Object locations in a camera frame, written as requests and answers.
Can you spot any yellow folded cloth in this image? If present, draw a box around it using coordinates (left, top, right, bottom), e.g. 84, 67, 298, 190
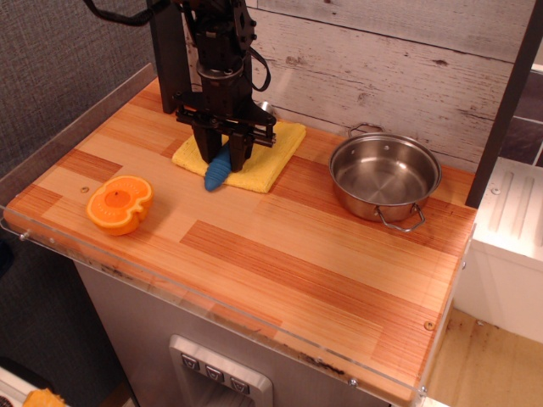
172, 122, 306, 193

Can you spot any clear acrylic table guard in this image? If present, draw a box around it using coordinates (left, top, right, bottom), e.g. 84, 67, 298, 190
1, 66, 475, 406

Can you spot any white toy sink counter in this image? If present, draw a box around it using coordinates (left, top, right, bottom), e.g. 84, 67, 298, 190
454, 159, 542, 342

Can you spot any yellow object bottom left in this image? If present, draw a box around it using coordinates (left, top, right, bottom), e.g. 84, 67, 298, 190
22, 388, 67, 407

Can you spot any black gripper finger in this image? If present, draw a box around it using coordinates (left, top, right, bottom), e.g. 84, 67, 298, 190
228, 133, 254, 172
192, 124, 222, 164

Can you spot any dark vertical post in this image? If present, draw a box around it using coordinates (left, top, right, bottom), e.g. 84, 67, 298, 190
465, 0, 542, 209

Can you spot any orange half toy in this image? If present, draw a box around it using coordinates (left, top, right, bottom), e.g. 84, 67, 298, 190
86, 176, 154, 236

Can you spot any stainless steel pot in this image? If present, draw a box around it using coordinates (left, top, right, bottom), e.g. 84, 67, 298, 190
328, 122, 442, 233

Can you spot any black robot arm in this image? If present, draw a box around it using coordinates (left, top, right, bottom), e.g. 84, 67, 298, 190
175, 1, 276, 172

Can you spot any grey toy fridge cabinet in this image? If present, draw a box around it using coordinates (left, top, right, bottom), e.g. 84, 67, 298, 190
76, 264, 387, 406

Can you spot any silver dispenser button panel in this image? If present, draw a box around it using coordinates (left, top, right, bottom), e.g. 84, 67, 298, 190
169, 335, 274, 406

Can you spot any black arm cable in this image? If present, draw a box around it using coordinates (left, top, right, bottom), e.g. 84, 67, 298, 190
82, 0, 272, 92

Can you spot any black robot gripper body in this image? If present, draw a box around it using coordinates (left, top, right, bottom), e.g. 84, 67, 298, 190
173, 74, 276, 147

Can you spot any blue handled metal spoon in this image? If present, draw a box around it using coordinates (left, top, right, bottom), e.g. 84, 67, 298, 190
204, 101, 277, 191

